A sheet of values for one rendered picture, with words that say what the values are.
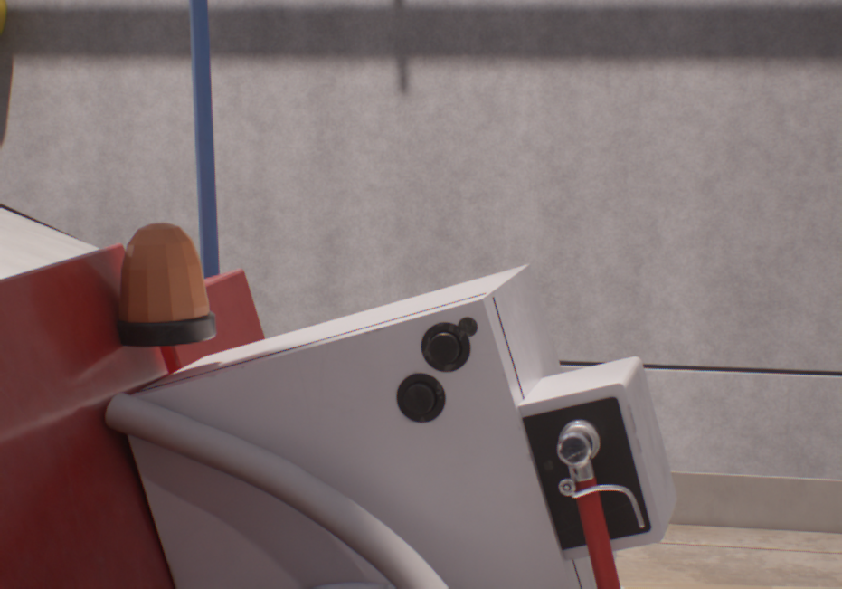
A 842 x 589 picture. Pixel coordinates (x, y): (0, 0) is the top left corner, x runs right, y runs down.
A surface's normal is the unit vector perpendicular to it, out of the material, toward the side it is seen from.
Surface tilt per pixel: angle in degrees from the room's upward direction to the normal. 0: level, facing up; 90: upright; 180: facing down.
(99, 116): 90
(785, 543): 0
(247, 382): 90
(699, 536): 0
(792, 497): 90
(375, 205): 90
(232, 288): 73
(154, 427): 82
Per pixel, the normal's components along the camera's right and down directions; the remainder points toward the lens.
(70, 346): 0.92, -0.31
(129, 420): -0.38, -0.03
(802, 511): -0.22, 0.13
